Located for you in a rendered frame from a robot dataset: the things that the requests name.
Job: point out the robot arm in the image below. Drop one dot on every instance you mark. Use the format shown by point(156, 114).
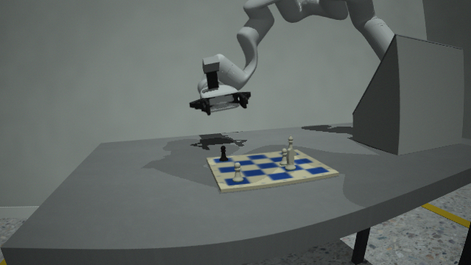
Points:
point(362, 14)

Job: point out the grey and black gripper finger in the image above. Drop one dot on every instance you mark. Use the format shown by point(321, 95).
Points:
point(243, 96)
point(202, 104)

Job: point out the black pawn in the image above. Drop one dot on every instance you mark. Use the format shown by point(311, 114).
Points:
point(223, 157)

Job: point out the cream and blue checkered game board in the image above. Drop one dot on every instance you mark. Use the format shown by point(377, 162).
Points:
point(263, 170)

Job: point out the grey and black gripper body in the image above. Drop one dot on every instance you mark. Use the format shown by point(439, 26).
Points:
point(222, 100)

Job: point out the white pawn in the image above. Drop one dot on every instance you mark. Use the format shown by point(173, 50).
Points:
point(238, 177)
point(284, 161)

